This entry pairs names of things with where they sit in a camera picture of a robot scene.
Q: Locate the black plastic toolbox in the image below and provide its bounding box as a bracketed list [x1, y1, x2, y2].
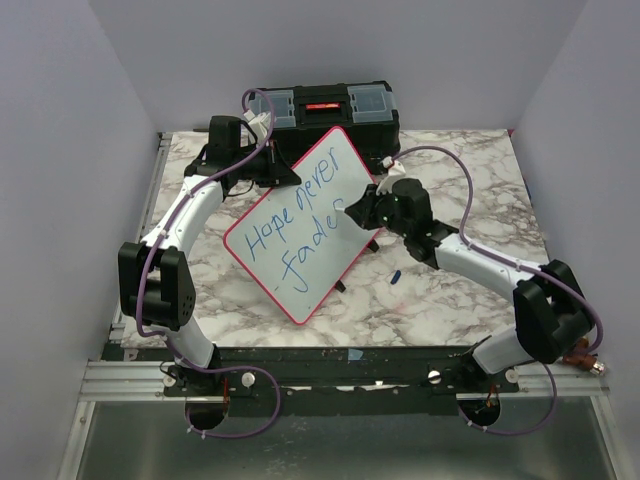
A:
[248, 80, 401, 175]

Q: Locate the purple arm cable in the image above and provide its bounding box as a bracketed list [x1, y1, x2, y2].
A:
[392, 145, 606, 436]
[135, 88, 282, 441]

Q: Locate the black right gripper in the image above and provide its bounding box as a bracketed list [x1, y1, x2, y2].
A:
[345, 184, 411, 239]

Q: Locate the blue marker cap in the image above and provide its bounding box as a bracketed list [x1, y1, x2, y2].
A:
[390, 270, 401, 285]

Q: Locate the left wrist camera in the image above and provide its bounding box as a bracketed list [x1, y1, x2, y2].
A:
[244, 110, 274, 143]

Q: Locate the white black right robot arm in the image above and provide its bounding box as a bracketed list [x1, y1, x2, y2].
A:
[343, 179, 596, 392]

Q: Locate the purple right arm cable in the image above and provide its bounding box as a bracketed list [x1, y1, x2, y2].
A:
[392, 145, 606, 436]

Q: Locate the copper brass fitting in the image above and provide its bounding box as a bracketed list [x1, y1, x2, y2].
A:
[562, 337, 606, 376]

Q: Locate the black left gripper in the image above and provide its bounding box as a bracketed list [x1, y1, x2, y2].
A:
[233, 140, 301, 188]

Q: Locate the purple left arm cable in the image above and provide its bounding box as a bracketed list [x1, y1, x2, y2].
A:
[135, 88, 282, 441]

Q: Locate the black mounting rail base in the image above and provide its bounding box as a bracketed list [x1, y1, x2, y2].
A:
[101, 344, 518, 426]

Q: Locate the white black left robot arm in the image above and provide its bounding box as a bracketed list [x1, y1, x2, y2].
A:
[118, 110, 301, 395]

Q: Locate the pink-framed whiteboard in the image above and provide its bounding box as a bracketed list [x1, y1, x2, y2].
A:
[223, 127, 377, 325]

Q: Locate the aluminium frame rail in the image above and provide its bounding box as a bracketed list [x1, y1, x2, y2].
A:
[112, 132, 173, 330]

